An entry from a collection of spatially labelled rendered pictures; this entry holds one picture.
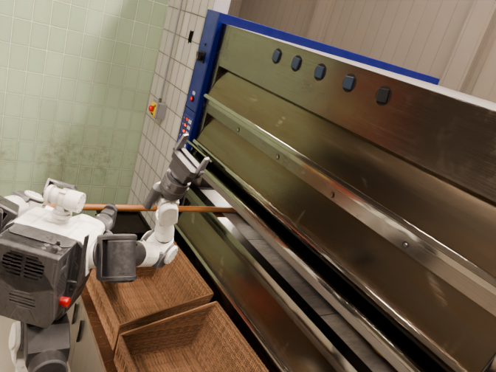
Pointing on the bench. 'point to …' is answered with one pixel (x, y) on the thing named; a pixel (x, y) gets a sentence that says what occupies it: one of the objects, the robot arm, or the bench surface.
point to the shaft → (156, 208)
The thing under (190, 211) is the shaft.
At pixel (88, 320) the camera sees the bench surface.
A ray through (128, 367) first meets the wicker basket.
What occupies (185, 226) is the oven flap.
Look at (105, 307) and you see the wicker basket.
